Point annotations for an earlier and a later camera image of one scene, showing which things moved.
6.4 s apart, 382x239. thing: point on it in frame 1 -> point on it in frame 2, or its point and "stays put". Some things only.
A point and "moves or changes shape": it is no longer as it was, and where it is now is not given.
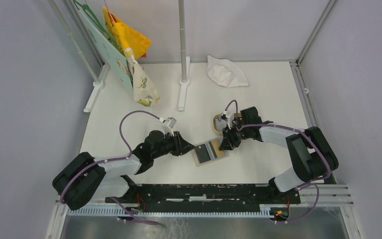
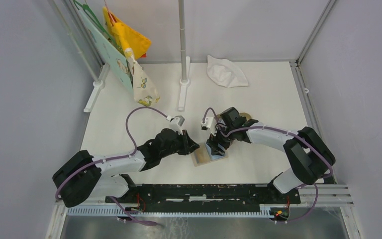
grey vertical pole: [182, 26] stays put
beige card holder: [208, 152] stays put
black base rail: [207, 195] stays put
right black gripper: [228, 134] -> [216, 150]
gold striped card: [214, 145] moves or changes shape
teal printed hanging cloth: [114, 56] stays put
